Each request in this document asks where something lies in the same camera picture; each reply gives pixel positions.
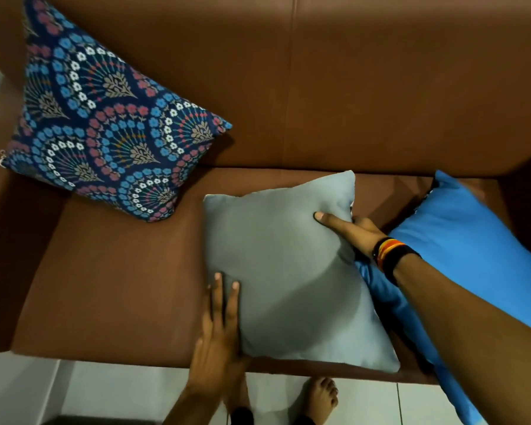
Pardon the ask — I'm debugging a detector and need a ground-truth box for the person's right forearm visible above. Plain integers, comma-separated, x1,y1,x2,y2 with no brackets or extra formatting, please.
393,254,531,425

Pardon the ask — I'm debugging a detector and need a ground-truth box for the plain blue cushion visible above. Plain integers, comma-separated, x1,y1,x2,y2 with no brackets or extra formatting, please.
354,170,531,425

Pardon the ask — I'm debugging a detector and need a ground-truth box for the person's left forearm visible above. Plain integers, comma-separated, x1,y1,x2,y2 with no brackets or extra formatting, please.
161,385,232,425

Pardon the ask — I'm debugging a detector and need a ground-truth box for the person's right hand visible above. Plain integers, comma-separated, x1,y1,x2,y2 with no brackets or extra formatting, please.
314,211,387,261

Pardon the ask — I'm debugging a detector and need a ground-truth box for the person's right foot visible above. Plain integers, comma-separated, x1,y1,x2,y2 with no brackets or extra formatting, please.
302,377,340,425

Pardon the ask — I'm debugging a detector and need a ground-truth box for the black wristband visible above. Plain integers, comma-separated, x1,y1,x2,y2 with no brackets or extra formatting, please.
383,244,422,287

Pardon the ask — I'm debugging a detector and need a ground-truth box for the grey cushion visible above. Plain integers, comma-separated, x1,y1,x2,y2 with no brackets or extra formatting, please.
203,170,401,374

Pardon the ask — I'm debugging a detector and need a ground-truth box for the person's left hand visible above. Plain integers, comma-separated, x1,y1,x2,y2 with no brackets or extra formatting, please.
187,272,249,395

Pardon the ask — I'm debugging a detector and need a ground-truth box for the blue floral patterned cushion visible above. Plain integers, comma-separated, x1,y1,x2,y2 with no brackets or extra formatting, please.
0,0,233,223

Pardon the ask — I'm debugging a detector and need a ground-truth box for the orange striped wristband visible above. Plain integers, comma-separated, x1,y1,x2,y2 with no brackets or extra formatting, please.
376,238,406,271

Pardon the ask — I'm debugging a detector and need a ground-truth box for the brown leather sofa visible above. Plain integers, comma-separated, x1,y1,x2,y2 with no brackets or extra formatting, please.
0,0,531,386

